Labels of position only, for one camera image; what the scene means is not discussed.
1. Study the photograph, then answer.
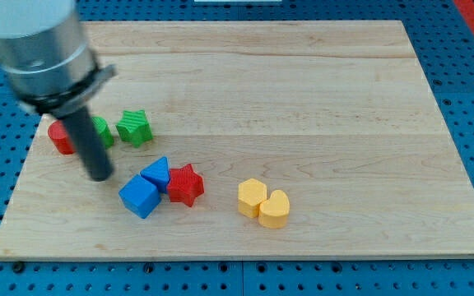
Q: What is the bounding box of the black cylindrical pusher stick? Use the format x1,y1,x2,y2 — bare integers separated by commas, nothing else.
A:
61,106,114,182

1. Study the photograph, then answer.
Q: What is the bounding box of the red circle block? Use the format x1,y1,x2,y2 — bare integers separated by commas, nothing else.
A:
47,120,76,155

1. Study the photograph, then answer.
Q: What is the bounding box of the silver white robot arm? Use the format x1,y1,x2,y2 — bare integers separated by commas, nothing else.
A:
0,0,116,118

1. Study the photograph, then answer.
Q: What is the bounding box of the green circle block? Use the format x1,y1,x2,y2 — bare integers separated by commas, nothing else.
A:
91,116,114,149

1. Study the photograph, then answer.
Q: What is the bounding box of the wooden board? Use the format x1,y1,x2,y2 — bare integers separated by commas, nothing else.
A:
0,21,474,261

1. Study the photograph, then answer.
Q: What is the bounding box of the yellow hexagon block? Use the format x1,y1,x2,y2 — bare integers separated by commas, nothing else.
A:
238,178,267,218

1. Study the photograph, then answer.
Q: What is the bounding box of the red star block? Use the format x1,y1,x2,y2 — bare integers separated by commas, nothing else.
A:
167,164,204,207

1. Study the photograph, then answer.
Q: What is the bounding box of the yellow heart block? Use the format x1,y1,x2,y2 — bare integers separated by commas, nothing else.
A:
258,190,290,229

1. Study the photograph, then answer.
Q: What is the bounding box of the blue triangle block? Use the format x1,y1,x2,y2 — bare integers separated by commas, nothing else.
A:
140,156,170,194

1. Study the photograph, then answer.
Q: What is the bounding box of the green star block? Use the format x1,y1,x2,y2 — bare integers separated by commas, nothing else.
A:
116,109,153,147

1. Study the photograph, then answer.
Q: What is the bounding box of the blue cube block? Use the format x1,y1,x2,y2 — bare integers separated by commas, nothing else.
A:
118,175,161,219

